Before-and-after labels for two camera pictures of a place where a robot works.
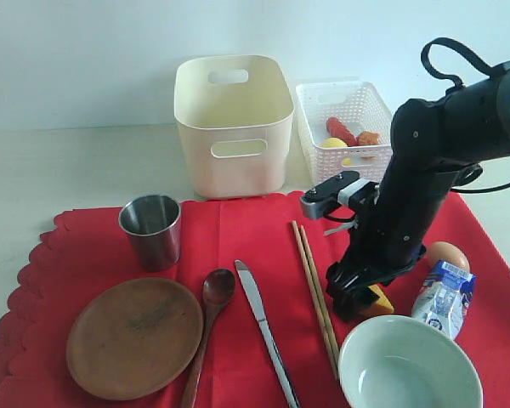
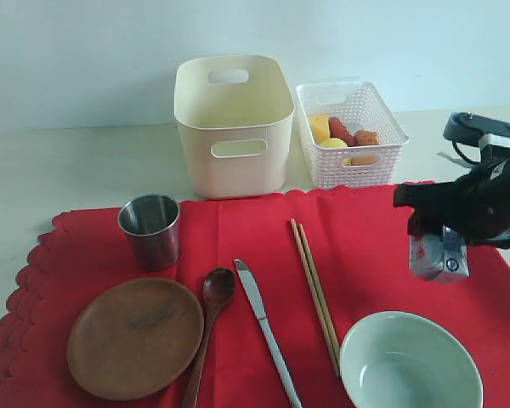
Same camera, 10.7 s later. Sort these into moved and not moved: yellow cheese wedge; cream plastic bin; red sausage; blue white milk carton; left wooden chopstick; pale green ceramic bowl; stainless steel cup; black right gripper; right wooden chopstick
Moved: blue white milk carton; black right gripper; yellow cheese wedge
Not moved: right wooden chopstick; cream plastic bin; pale green ceramic bowl; stainless steel cup; left wooden chopstick; red sausage
